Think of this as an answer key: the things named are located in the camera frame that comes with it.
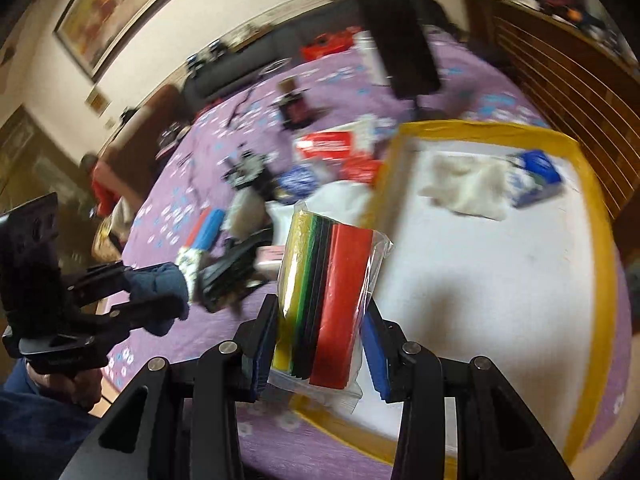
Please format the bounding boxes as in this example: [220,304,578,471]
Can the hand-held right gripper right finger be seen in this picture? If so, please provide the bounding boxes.
[361,300,576,480]

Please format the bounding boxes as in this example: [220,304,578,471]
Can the dark sofa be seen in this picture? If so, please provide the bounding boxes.
[182,20,361,111]

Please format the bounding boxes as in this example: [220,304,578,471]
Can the purple floral tablecloth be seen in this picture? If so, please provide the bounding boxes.
[102,27,636,480]

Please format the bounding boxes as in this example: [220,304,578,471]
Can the blue tissue pack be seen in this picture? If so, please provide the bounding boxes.
[507,149,563,209]

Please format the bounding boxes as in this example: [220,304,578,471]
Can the red garment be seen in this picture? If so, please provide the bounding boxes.
[90,157,133,216]

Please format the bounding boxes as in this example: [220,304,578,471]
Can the multicolour sponge pack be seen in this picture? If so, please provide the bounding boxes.
[267,200,393,413]

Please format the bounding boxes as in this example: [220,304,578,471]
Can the red and white tissue pack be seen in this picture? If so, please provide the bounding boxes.
[294,130,361,161]

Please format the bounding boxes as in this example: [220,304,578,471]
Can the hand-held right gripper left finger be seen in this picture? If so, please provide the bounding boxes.
[60,294,281,480]

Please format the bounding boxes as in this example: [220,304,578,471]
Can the blue sock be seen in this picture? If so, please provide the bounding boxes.
[122,262,191,337]

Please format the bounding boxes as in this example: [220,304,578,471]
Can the yellow cardboard box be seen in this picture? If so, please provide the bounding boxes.
[290,120,621,480]

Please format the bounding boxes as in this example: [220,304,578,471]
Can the brown chair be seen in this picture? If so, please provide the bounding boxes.
[100,85,193,211]

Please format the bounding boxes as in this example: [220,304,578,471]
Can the framed painting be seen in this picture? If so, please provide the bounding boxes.
[52,0,201,81]

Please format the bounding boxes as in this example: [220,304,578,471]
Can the wooden cabinet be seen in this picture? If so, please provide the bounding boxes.
[455,0,640,221]

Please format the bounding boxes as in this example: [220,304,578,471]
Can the blue terry cloth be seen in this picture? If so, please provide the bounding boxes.
[197,208,227,253]

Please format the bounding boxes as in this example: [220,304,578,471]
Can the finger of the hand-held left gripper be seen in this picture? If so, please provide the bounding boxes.
[75,296,187,346]
[62,260,132,306]

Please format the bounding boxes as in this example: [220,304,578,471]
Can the crumpled red plastic bag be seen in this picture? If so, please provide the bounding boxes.
[340,157,386,186]

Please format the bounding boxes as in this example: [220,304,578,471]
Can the person's left hand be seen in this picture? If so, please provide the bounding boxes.
[27,360,104,411]

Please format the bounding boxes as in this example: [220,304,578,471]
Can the small wall frame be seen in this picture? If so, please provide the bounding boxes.
[85,87,111,113]

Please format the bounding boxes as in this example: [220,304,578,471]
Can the pale pink packet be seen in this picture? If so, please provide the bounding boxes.
[255,245,286,281]

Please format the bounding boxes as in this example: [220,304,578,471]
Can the white towel cloth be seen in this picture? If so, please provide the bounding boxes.
[417,152,516,222]

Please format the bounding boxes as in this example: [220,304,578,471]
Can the black gadget with white gear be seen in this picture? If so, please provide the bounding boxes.
[222,147,276,193]

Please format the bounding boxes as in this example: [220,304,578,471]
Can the black eyeglasses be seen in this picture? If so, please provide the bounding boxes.
[227,87,256,128]

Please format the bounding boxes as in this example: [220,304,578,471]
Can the white towel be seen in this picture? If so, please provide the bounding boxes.
[265,180,383,241]

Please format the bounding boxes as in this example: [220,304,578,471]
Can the black device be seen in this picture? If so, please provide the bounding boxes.
[197,232,273,313]

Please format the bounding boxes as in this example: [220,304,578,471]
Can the blue and white wipes pack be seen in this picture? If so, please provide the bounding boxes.
[277,162,326,201]

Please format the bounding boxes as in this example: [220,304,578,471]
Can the person's left forearm blue sleeve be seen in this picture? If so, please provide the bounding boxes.
[0,360,101,480]

